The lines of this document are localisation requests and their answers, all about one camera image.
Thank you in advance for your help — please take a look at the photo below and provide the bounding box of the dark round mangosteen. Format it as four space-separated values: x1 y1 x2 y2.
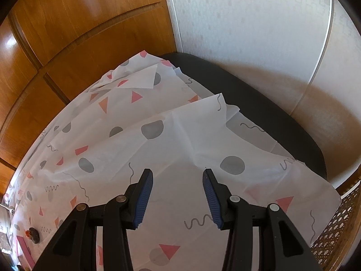
29 227 42 244

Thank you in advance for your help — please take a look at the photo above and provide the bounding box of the black table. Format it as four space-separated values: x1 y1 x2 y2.
160 52 328 182

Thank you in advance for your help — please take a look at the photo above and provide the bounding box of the white patterned tablecloth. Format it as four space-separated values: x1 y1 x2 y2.
0 50 342 271

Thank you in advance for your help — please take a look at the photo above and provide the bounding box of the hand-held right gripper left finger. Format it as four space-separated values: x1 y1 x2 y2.
34 168 154 271

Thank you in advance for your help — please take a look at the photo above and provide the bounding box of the pink shallow box tray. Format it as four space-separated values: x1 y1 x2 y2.
15 235 33 264

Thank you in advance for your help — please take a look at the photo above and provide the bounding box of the wooden panel wardrobe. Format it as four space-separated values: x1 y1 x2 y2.
0 0 181 201

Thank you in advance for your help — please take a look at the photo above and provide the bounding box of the rattan chair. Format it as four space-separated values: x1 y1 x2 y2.
309 178 361 271

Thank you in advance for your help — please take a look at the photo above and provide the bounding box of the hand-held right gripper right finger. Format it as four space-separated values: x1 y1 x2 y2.
203 168 316 271

